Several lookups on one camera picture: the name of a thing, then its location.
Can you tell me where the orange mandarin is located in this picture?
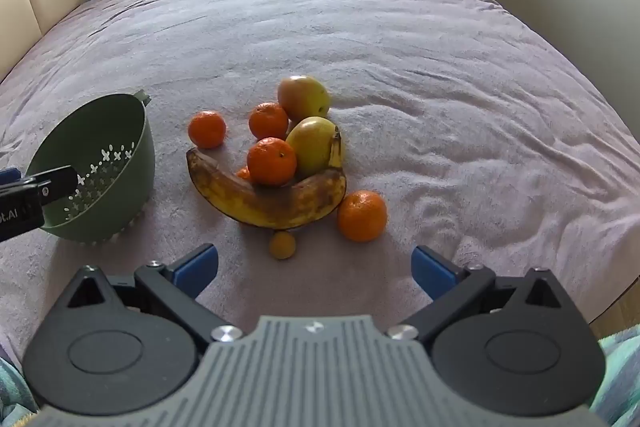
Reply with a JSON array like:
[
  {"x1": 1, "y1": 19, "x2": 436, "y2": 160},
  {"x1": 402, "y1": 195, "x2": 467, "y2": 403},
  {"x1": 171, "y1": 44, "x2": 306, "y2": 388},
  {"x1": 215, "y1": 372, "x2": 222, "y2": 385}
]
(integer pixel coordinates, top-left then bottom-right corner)
[
  {"x1": 248, "y1": 102, "x2": 290, "y2": 141},
  {"x1": 188, "y1": 110, "x2": 227, "y2": 150},
  {"x1": 337, "y1": 190, "x2": 388, "y2": 243},
  {"x1": 246, "y1": 137, "x2": 298, "y2": 186}
]

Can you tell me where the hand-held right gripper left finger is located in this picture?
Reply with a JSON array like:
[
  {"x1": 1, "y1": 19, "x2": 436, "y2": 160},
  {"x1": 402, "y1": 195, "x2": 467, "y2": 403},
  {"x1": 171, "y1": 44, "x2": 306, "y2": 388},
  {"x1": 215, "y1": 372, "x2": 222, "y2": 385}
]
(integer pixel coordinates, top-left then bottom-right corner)
[{"x1": 66, "y1": 243, "x2": 246, "y2": 348}]

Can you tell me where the spotted brown yellow banana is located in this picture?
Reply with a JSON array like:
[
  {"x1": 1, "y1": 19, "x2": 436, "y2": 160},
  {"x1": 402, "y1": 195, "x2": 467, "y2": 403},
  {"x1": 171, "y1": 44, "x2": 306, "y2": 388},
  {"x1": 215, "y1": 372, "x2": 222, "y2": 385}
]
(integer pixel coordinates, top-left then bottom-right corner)
[{"x1": 186, "y1": 126, "x2": 348, "y2": 229}]

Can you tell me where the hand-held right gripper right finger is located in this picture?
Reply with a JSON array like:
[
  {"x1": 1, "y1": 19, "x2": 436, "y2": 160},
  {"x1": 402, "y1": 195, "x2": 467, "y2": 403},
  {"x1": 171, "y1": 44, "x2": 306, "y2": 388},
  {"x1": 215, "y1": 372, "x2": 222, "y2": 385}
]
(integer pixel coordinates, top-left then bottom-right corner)
[{"x1": 387, "y1": 245, "x2": 569, "y2": 348}]

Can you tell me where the green colander bowl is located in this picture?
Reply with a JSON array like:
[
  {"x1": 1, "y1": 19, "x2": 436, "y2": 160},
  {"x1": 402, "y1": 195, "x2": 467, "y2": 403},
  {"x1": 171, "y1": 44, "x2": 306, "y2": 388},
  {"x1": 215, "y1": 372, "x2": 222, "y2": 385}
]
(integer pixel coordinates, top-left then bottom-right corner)
[{"x1": 25, "y1": 89, "x2": 157, "y2": 244}]

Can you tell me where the teal patterned clothing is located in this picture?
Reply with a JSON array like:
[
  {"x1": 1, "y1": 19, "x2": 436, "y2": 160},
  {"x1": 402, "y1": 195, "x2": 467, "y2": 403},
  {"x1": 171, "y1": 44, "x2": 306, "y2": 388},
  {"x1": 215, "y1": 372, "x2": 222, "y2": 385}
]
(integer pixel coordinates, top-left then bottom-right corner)
[{"x1": 0, "y1": 329, "x2": 640, "y2": 427}]

